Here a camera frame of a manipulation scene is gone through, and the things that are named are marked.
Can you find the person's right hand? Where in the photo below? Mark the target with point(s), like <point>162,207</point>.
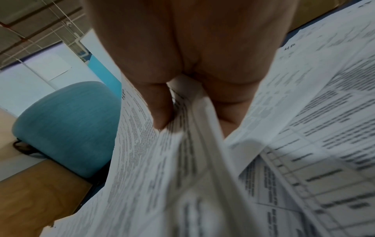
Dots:
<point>193,37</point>

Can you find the printed paper sheet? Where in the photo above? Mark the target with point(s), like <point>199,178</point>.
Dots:
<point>170,185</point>

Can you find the teal cylindrical barrel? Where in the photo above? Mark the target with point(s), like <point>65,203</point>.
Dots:
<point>70,125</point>

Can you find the white partition panel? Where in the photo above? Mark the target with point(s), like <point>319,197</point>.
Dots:
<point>47,78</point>

